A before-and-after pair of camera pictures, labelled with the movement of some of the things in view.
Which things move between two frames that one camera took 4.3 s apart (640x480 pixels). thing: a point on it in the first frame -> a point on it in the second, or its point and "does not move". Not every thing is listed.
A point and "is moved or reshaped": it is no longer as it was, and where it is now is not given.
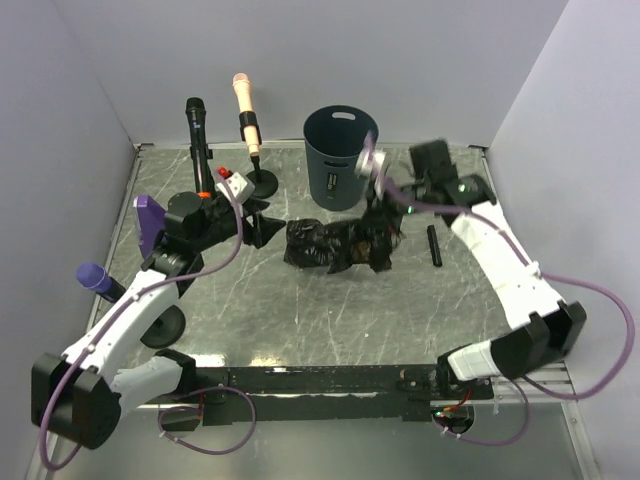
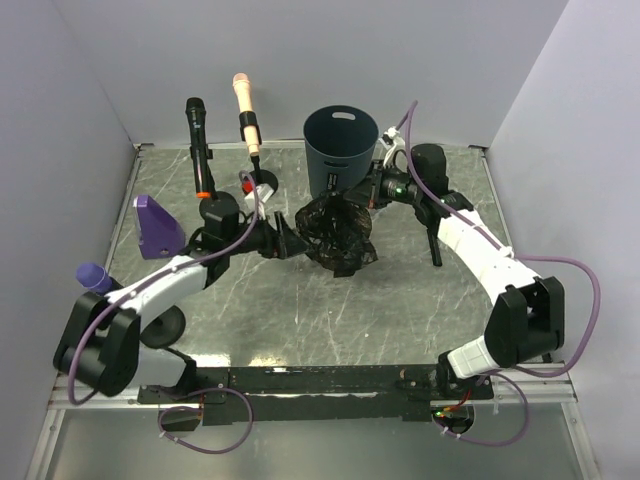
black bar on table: (435, 247) does not move
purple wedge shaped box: (150, 219) does not move
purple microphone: (95, 277) does not move
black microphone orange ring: (196, 109) does not move
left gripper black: (263, 229) -> (283, 242)
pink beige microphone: (242, 86) does not move
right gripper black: (384, 208) -> (360, 193)
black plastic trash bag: (367, 239) is moved or reshaped
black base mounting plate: (379, 393) does not move
